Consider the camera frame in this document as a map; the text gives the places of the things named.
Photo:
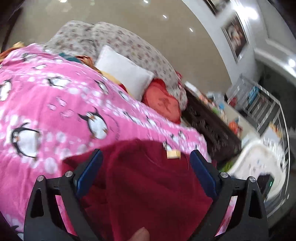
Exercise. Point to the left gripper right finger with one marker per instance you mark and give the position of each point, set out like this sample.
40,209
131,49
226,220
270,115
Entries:
237,211

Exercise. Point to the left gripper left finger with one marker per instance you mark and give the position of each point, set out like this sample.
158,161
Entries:
54,211

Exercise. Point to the dark red garment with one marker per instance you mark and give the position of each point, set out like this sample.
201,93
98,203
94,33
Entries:
138,186

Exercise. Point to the person's left hand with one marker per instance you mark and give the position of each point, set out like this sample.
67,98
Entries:
140,235

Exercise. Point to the black box on chair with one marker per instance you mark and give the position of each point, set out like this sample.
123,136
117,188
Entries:
265,183

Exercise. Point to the white ornate chair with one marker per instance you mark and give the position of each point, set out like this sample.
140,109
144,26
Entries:
261,157

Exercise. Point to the dark wooden bedside cabinet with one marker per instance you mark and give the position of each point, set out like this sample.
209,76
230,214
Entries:
222,143

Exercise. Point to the metal rack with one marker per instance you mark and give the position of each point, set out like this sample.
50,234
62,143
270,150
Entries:
264,113

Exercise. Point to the pink penguin blanket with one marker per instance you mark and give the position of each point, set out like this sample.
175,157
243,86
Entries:
55,113

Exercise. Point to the red cushion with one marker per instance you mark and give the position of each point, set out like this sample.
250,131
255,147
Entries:
157,97

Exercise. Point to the white pillow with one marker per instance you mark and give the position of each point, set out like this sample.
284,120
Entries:
135,78

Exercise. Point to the floral grey bedsheet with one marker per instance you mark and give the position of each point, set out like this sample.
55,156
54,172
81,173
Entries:
80,38

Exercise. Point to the large framed picture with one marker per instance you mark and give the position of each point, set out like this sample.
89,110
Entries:
236,36

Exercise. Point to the small framed picture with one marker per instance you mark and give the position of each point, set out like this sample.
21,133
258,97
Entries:
216,6

